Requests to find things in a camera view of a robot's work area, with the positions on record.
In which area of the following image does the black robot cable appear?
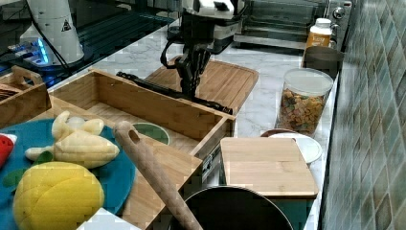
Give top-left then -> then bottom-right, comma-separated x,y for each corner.
159,36 -> 186,70

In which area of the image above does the wooden drawer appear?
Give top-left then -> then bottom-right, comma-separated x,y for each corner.
47,67 -> 237,161

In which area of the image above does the white paper sheet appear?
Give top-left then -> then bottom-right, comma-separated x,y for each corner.
77,208 -> 141,230

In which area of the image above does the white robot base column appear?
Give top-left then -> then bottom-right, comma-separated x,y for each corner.
20,0 -> 84,67

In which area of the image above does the yellow toy lemon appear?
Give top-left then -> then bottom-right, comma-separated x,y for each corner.
12,162 -> 104,230

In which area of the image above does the dark grey cup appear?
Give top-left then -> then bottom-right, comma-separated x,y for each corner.
302,46 -> 344,80

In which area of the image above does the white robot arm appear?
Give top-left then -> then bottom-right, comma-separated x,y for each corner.
175,0 -> 246,98

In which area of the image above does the clear cereal jar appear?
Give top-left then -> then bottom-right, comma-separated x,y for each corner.
276,68 -> 333,136

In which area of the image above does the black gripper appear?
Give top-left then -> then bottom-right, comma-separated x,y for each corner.
175,11 -> 223,98

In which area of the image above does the wooden rolling pin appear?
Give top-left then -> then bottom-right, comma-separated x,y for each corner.
113,121 -> 203,230

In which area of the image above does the orange bottle white cap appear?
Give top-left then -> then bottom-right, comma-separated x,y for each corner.
305,18 -> 332,48

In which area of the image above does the stainless steel toaster oven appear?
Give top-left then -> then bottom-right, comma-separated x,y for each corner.
234,0 -> 353,51

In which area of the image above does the small wooden cutting board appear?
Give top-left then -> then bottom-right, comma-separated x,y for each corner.
220,137 -> 319,198

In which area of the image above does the white plate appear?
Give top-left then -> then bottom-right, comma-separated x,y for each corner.
261,128 -> 323,165

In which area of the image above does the wooden tray with handle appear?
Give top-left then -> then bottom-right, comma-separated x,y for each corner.
0,65 -> 52,127

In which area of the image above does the red toy watermelon slice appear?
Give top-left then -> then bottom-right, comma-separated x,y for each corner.
0,133 -> 17,167

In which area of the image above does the green ceramic plate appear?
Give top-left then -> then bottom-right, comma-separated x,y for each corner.
133,123 -> 170,145

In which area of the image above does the black round pan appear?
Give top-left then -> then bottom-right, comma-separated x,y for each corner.
186,186 -> 293,230

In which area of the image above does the peeled toy banana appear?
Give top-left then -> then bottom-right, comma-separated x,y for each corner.
25,111 -> 120,169

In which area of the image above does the large bamboo cutting board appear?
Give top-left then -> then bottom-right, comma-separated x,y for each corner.
145,57 -> 260,115

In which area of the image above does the teal round mat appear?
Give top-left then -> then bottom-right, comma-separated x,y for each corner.
0,119 -> 136,230

